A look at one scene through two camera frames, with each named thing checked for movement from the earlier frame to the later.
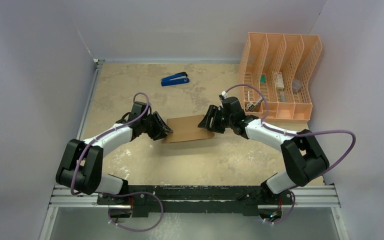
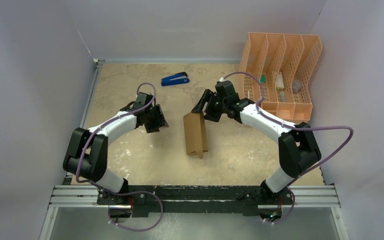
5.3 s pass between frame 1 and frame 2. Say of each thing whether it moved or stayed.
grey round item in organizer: stayed
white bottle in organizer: stayed
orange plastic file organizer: stayed
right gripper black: moved
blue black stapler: stayed
